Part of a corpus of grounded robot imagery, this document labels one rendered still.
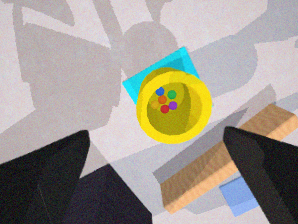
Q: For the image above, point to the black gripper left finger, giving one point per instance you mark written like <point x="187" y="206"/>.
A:
<point x="36" y="188"/>

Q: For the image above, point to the green marble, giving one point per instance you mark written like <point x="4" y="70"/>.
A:
<point x="171" y="94"/>

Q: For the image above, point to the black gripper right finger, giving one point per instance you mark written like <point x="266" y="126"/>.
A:
<point x="270" y="170"/>

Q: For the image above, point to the blue marble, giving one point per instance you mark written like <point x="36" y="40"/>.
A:
<point x="160" y="91"/>

